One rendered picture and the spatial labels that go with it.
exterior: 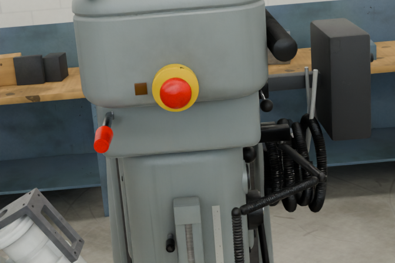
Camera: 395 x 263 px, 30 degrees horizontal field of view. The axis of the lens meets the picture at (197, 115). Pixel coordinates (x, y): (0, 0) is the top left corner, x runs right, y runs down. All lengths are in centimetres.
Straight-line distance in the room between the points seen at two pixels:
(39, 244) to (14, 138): 490
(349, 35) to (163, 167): 48
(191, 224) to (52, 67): 396
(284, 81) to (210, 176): 42
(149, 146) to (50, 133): 460
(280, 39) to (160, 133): 23
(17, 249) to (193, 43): 34
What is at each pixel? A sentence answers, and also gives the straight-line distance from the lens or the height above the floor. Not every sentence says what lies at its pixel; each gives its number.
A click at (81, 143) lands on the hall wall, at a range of 567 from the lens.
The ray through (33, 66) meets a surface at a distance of 502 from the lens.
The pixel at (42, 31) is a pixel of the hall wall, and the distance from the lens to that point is 550.
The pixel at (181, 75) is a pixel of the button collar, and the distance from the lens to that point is 94.
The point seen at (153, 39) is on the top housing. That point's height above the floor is 182.
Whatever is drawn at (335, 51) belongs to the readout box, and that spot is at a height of 170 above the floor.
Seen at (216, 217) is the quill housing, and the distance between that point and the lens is 117.
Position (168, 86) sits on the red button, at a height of 177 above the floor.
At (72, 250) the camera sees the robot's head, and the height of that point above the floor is 163.
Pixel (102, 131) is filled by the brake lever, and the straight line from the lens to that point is 97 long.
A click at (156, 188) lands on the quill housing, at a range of 115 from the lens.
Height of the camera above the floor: 199
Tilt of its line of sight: 16 degrees down
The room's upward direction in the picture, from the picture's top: 5 degrees counter-clockwise
